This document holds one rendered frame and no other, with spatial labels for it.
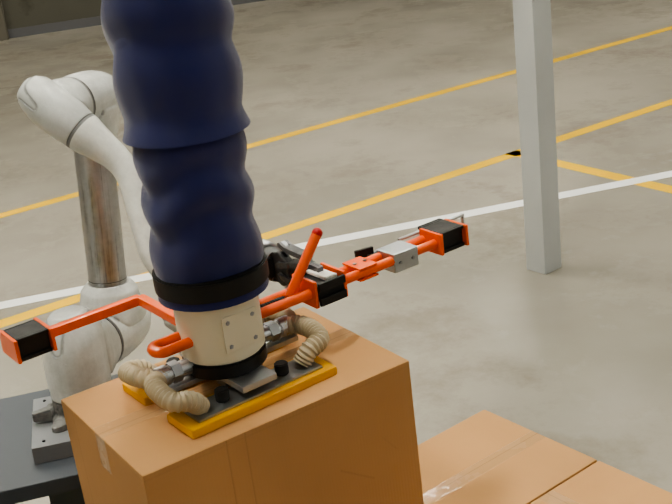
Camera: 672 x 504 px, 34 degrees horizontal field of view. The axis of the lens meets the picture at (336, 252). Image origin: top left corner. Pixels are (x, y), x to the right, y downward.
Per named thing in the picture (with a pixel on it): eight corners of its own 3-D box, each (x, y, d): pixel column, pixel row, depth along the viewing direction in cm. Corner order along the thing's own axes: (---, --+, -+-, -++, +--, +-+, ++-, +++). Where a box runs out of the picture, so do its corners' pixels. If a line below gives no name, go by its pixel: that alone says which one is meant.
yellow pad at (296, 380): (193, 440, 205) (189, 417, 203) (167, 422, 212) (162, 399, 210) (338, 374, 223) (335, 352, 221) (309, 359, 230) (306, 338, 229)
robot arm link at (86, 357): (37, 404, 276) (20, 322, 270) (75, 375, 292) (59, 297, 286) (94, 405, 270) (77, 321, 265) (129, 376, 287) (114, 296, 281)
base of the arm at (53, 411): (31, 411, 287) (27, 391, 285) (116, 392, 293) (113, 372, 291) (36, 438, 270) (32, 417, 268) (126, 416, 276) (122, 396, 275)
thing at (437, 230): (442, 256, 247) (440, 235, 246) (420, 248, 253) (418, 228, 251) (469, 244, 252) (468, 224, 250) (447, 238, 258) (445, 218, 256)
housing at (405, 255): (396, 274, 241) (394, 255, 240) (376, 267, 247) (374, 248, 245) (420, 264, 245) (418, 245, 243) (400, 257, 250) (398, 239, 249)
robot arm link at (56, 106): (80, 112, 254) (109, 102, 267) (20, 66, 256) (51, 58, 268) (57, 157, 260) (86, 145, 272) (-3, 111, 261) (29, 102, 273)
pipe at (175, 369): (185, 420, 205) (179, 393, 203) (123, 378, 224) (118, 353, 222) (330, 355, 223) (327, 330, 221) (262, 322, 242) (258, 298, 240)
